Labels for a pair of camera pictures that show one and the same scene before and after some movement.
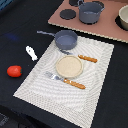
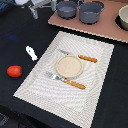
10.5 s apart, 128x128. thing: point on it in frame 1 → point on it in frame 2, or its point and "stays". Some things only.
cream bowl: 123,16 stays
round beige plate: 69,66 stays
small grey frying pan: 64,39 → 67,9
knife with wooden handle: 81,56 stays
